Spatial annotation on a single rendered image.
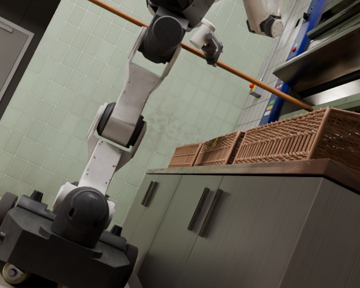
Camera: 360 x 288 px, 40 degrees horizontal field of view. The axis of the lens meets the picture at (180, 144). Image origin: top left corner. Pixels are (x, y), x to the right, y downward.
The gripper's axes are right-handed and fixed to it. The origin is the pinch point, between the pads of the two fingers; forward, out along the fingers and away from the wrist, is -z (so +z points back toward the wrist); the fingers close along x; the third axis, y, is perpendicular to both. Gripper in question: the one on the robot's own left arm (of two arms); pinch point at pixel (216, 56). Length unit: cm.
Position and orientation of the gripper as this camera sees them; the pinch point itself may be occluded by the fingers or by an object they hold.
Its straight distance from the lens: 250.0
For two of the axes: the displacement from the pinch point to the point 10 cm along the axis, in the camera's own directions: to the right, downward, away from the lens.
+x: -4.0, 9.1, -1.4
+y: 8.5, 3.1, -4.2
